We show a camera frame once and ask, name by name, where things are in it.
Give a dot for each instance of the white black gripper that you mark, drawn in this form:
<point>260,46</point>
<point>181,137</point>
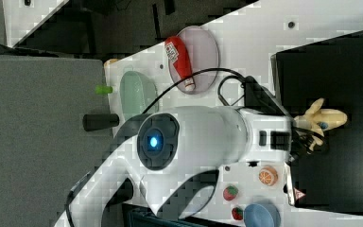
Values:
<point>269,128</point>

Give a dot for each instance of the yellow plush peeled banana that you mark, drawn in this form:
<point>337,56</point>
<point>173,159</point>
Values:
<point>319,119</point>

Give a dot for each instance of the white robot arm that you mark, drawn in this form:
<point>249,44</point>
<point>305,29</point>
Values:
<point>172,155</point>

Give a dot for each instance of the black toaster oven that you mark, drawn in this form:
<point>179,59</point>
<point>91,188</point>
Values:
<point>321,86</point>

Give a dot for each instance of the orange slice toy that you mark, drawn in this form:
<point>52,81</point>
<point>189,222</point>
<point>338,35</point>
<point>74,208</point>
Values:
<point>268,176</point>

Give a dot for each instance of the blue cup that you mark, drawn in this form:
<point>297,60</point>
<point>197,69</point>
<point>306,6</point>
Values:
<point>261,215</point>

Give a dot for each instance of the large red strawberry toy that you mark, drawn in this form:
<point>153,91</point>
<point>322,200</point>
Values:
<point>230,193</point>

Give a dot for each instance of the small red strawberry toy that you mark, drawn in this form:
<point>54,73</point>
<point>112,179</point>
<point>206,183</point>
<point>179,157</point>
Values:
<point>237,213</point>

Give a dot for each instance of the grey round plate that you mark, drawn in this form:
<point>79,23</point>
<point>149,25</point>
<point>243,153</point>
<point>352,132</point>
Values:
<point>202,50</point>

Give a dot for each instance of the red plush ketchup bottle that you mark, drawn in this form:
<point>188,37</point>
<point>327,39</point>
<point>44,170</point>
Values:
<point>177,53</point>

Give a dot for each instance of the green oval colander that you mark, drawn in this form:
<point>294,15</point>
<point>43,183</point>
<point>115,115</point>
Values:
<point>137,92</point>

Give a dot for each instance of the green plastic object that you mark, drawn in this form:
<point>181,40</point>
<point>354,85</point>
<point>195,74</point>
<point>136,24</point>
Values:
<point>103,89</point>

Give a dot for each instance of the black round cup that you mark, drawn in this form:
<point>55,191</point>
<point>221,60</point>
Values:
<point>96,122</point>

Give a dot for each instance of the blue metal frame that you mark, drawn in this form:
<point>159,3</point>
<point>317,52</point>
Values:
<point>138,216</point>

